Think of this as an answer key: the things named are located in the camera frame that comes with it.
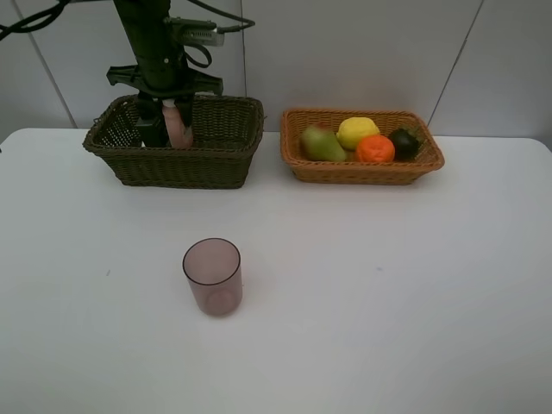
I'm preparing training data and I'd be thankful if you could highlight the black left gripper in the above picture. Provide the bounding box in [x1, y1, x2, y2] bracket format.
[106, 65, 223, 128]

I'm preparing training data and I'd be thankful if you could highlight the dark green pump bottle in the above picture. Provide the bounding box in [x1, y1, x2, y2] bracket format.
[135, 116, 169, 147]

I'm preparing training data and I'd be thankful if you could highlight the pink dish soap bottle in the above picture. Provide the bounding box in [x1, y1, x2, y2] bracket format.
[162, 99, 193, 149]

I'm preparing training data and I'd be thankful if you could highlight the green red pear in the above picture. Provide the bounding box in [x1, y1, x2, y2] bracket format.
[300, 124, 347, 162]

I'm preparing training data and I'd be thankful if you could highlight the pink translucent plastic cup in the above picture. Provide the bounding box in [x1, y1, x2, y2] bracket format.
[182, 237, 243, 317]

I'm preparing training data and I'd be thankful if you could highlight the yellow lemon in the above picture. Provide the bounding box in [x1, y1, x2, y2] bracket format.
[336, 117, 380, 151]

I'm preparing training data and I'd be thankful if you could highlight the orange mandarin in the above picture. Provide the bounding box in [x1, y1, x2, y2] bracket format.
[354, 135, 395, 163]

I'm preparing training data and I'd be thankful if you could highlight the dark purple mangosteen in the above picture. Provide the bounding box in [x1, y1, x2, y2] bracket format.
[388, 128, 422, 161]

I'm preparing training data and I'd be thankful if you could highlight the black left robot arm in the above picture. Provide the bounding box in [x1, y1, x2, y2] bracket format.
[107, 1, 224, 127]

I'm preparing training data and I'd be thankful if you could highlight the dark brown wicker basket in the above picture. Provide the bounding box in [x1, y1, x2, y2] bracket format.
[83, 95, 264, 189]

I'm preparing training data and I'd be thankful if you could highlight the orange wicker basket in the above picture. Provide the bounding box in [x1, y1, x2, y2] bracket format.
[280, 108, 445, 185]

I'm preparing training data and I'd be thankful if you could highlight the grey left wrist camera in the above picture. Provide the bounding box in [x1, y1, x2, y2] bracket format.
[164, 17, 224, 47]

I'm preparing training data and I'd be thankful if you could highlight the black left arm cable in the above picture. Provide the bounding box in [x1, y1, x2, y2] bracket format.
[0, 0, 256, 70]

